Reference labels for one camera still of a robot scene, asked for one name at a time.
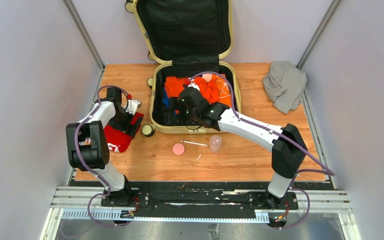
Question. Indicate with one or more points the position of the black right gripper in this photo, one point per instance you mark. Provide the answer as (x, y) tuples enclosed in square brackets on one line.
[(176, 103)]

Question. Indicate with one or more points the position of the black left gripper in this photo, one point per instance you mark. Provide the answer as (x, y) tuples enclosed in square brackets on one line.
[(131, 129)]

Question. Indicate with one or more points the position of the blue garment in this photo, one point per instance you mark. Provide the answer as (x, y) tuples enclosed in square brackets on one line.
[(166, 99)]

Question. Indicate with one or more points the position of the red printed shirt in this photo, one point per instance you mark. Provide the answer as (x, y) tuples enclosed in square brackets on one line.
[(119, 141)]

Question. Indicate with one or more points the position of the clear plastic cup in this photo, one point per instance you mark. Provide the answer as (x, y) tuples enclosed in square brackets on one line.
[(215, 143)]

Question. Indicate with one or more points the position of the orange white patterned garment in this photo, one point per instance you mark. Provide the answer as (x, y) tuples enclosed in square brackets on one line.
[(223, 90)]

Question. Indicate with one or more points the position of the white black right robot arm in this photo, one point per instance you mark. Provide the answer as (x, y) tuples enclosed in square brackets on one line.
[(285, 144)]

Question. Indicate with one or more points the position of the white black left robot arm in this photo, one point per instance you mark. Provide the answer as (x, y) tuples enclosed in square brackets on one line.
[(87, 145)]

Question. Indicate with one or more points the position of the cream open suitcase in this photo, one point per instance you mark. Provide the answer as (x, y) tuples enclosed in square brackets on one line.
[(185, 37)]

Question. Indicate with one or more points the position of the white thin stick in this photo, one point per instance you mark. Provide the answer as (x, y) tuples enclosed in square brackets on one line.
[(194, 143)]

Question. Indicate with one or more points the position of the pink round lid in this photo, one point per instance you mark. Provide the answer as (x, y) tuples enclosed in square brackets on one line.
[(178, 149)]

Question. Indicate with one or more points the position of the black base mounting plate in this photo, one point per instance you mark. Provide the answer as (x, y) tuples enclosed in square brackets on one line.
[(201, 199)]

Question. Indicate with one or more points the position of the grey crumpled cloth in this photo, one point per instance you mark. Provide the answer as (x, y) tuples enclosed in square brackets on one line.
[(284, 85)]

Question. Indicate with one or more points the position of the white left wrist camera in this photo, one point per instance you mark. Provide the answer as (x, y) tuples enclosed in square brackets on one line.
[(132, 106)]

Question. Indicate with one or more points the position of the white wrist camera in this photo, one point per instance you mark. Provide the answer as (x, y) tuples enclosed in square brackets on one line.
[(193, 85), (132, 106)]

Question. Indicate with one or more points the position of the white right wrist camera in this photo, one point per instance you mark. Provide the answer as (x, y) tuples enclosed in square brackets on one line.
[(193, 85)]

